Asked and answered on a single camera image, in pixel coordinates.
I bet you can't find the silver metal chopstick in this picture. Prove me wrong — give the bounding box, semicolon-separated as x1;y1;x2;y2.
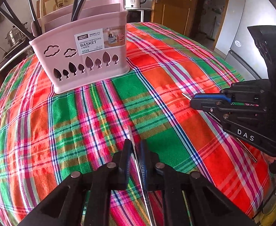
127;125;156;225

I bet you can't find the plaid colourful tablecloth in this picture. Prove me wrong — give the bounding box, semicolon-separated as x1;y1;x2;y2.
0;22;270;225

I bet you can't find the brown wooden door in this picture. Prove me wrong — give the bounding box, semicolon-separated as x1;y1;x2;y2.
151;0;198;36

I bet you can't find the silver refrigerator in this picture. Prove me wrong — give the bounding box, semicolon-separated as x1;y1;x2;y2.
215;0;276;80

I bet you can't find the white side table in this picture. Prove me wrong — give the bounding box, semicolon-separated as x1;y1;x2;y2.
127;8;152;23

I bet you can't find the pink plastic chopsticks basket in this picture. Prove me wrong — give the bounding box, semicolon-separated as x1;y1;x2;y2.
30;0;130;94

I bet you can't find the brown cardboard box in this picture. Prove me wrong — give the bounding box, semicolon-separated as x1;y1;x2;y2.
43;0;74;15

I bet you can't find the steel cooking pot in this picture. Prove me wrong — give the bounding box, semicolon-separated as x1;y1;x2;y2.
5;26;26;49

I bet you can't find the wooden utensil handle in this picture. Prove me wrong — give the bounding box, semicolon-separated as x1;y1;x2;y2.
39;0;45;34

